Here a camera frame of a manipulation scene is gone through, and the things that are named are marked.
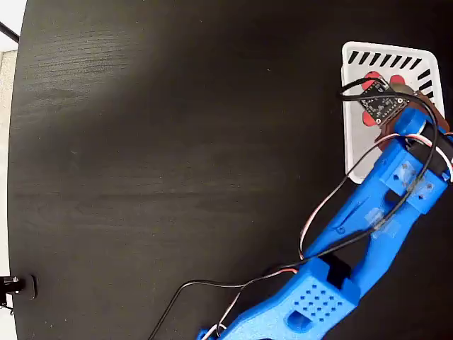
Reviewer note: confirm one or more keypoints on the pink toy with silver dome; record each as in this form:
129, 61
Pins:
371, 76

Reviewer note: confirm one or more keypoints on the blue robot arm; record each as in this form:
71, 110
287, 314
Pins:
354, 212

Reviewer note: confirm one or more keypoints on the white plastic basket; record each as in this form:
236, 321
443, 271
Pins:
354, 141

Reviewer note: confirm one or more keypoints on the black metal rod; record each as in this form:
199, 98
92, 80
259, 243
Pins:
8, 32

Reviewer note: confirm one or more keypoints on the black table clamp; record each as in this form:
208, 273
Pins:
28, 287

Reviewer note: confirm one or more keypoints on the black camera circuit board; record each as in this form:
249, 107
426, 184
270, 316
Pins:
380, 102

